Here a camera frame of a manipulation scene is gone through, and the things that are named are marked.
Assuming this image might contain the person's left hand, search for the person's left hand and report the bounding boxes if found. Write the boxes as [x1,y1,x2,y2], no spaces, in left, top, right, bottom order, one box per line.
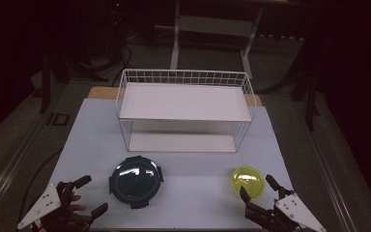
[67,192,87,214]

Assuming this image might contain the metal floor rail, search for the metal floor rail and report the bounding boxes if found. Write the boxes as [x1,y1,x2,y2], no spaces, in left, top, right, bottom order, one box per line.
[298,102,365,232]
[0,120,44,223]

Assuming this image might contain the white wire shelf rack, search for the white wire shelf rack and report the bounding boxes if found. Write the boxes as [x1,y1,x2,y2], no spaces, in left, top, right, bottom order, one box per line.
[115,68,257,154]

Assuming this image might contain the pale table cover sheet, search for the pale table cover sheet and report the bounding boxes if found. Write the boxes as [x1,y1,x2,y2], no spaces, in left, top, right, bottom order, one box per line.
[30,98,306,230]

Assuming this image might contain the black floor cable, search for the black floor cable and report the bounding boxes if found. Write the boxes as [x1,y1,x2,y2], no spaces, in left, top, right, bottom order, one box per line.
[18,147,64,223]

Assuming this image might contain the black cable bundle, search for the black cable bundle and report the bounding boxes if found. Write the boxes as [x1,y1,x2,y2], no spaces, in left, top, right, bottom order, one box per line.
[76,42,133,86]

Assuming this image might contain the white metal stand frame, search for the white metal stand frame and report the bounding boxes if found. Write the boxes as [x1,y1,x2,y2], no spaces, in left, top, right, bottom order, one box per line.
[169,0,265,79]

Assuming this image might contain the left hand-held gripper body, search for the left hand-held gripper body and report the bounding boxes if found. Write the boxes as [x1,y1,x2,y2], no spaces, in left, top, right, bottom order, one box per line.
[16,181,93,232]

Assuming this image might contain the glass container with dark lid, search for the glass container with dark lid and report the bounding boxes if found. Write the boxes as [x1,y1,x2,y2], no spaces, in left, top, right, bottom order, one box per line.
[108,155,164,210]

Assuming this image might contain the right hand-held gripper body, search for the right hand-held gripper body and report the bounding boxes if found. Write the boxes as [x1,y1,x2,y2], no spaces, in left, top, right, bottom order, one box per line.
[244,189,327,232]

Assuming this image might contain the floor socket plate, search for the floor socket plate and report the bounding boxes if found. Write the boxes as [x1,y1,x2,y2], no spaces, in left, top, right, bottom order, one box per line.
[46,112,71,127]

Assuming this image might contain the yellow-green plastic bowl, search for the yellow-green plastic bowl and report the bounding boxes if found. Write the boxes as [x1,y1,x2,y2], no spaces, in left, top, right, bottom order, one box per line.
[231,165,267,201]

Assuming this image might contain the black stand leg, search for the black stand leg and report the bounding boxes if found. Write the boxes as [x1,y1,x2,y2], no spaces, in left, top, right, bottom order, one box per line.
[39,52,52,114]
[291,73,321,131]

